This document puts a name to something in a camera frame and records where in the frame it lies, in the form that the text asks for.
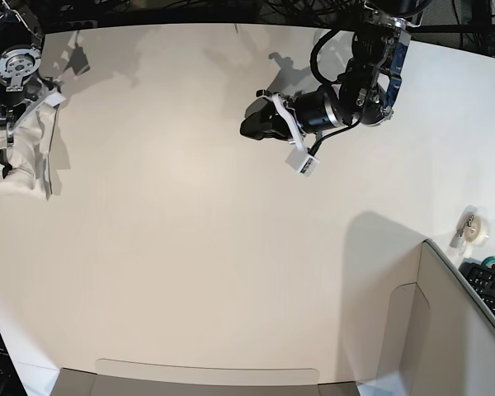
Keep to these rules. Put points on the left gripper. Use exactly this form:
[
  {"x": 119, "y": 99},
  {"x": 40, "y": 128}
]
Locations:
[{"x": 287, "y": 118}]

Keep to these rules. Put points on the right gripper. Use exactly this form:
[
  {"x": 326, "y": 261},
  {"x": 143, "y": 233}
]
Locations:
[{"x": 15, "y": 107}]

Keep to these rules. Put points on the white printed t-shirt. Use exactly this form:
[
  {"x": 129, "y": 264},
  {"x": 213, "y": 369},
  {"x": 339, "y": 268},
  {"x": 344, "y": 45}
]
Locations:
[{"x": 29, "y": 156}]

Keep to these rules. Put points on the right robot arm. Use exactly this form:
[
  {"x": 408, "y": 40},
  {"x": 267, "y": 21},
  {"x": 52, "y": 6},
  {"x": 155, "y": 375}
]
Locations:
[{"x": 21, "y": 44}]

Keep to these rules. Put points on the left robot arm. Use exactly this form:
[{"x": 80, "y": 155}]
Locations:
[{"x": 365, "y": 93}]

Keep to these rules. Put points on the clear tape dispenser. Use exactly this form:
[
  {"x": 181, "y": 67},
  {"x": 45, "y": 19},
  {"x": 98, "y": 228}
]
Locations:
[{"x": 472, "y": 230}]

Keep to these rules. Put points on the green tape roll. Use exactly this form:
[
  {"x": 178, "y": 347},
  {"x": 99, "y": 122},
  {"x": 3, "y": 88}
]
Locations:
[{"x": 489, "y": 262}]

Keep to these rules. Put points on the grey cardboard box right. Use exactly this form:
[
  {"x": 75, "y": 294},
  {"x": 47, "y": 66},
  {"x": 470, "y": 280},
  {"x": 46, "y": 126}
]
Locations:
[{"x": 439, "y": 336}]

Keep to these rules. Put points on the black computer keyboard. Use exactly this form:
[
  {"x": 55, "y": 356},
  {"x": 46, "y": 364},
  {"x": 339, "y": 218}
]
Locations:
[{"x": 481, "y": 279}]

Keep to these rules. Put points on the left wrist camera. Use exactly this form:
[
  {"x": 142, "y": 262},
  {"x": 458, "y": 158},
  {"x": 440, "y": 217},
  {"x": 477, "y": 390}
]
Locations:
[{"x": 302, "y": 162}]

